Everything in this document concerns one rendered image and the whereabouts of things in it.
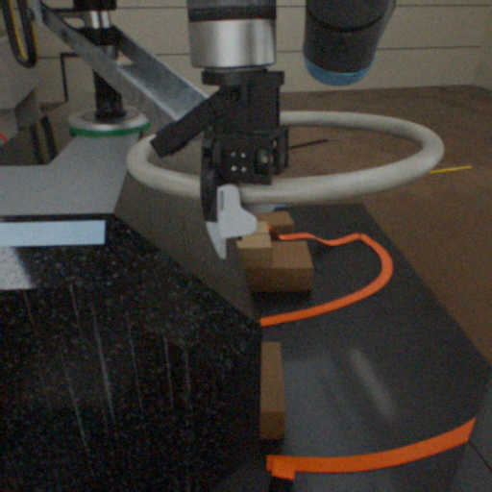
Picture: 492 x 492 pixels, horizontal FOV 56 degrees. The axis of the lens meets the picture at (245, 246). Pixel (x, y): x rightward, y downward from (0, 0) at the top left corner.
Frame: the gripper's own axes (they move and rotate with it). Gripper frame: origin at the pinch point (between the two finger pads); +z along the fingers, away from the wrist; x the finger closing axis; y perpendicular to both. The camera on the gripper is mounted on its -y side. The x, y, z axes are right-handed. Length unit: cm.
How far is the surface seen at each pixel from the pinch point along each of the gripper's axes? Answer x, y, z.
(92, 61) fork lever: 45, -51, -18
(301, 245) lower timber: 142, -26, 69
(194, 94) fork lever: 43, -25, -11
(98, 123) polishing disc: 47, -54, -4
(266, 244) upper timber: 119, -35, 60
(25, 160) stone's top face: 25, -57, 0
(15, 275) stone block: -2.5, -35.3, 9.7
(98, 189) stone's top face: 16.7, -32.4, 1.7
